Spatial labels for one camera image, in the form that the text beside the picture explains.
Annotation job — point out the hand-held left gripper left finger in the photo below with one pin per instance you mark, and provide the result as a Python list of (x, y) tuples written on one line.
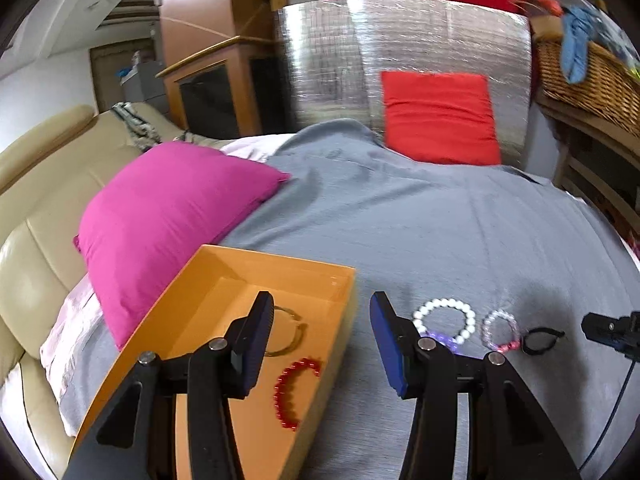
[(257, 340)]

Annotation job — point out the orange cardboard box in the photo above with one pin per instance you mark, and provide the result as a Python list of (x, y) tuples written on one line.
[(225, 285)]

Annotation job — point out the red pillow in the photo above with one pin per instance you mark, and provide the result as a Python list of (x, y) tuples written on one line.
[(435, 115)]

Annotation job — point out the wooden shelf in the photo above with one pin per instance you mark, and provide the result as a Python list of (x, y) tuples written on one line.
[(590, 160)]

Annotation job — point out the wooden cabinet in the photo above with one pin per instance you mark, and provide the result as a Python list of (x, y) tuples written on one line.
[(210, 90)]

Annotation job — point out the beige leather sofa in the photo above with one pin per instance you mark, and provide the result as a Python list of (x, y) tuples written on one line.
[(40, 200)]

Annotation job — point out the wicker basket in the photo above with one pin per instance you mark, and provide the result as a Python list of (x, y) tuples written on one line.
[(590, 85)]

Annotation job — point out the silver insulated bag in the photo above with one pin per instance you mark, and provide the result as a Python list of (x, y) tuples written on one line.
[(325, 60)]

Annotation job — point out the thin gold bangle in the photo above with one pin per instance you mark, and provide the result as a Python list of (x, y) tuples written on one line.
[(301, 335)]

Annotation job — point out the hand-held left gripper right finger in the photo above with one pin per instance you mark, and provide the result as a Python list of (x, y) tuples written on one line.
[(387, 340)]

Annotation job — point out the grey blanket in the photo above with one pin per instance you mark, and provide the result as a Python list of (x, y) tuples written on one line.
[(425, 235)]

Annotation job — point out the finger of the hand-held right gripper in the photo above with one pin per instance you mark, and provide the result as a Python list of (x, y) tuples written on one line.
[(612, 330)]

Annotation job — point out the tall wooden column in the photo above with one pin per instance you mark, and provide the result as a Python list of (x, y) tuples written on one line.
[(200, 5)]

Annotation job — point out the blue cloth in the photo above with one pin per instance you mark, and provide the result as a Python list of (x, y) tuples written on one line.
[(575, 45)]

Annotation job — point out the grey storage bin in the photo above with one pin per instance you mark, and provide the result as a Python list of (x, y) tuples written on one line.
[(145, 82)]

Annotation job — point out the magenta pillow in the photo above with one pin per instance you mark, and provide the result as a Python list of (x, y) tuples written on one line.
[(170, 220)]

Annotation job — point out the brown door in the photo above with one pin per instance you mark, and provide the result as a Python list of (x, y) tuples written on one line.
[(107, 75)]

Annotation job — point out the patterned cloth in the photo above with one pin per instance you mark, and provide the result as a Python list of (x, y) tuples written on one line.
[(135, 125)]

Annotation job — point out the pale pink sheet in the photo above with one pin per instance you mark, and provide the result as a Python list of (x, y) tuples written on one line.
[(70, 340)]

